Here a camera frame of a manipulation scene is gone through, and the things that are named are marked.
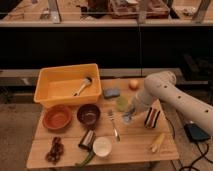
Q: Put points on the dark grapes bunch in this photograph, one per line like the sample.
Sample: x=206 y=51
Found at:
x=56 y=151

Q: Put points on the yellow corn cob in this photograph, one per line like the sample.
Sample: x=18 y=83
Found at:
x=155 y=146

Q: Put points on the orange fruit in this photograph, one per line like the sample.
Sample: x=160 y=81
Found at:
x=133 y=84

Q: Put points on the orange bowl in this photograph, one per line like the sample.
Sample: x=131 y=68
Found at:
x=57 y=117

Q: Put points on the green vegetable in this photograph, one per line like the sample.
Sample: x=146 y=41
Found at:
x=89 y=157

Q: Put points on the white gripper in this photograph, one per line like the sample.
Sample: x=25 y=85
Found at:
x=135 y=107

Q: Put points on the silver fork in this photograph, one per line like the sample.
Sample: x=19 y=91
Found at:
x=111 y=117

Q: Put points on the striped red black object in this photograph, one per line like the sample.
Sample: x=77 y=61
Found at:
x=152 y=118

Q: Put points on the blue sponge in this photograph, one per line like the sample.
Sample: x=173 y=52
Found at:
x=111 y=93

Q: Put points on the wooden table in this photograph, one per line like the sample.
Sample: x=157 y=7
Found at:
x=133 y=147

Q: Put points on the green cup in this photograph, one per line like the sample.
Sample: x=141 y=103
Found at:
x=122 y=104

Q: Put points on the yellow plastic bin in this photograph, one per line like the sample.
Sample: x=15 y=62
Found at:
x=57 y=85

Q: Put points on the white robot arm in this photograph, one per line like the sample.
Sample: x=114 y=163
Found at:
x=161 y=85

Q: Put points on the blue grey towel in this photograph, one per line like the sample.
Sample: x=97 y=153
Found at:
x=127 y=118

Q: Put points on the black power box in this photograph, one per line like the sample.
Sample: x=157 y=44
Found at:
x=195 y=133

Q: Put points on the metal can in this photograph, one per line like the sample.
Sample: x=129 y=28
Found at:
x=87 y=140

